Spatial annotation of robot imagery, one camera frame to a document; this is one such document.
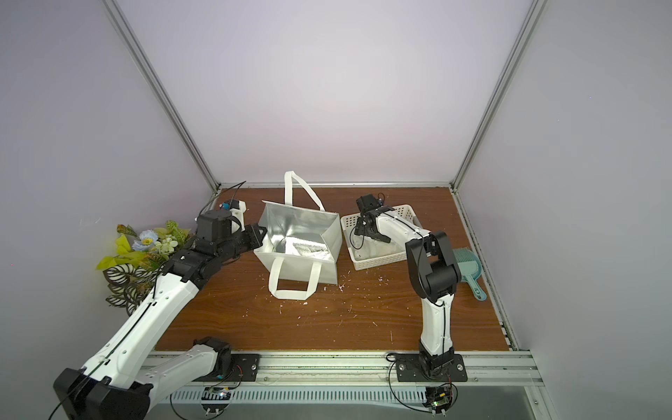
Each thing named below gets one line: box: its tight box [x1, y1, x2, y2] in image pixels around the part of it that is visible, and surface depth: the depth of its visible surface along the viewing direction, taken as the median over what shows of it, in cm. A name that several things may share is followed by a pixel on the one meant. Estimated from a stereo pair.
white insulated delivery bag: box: [253, 170, 343, 301], surface depth 76 cm
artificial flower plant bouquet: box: [96, 221, 191, 316], surface depth 70 cm
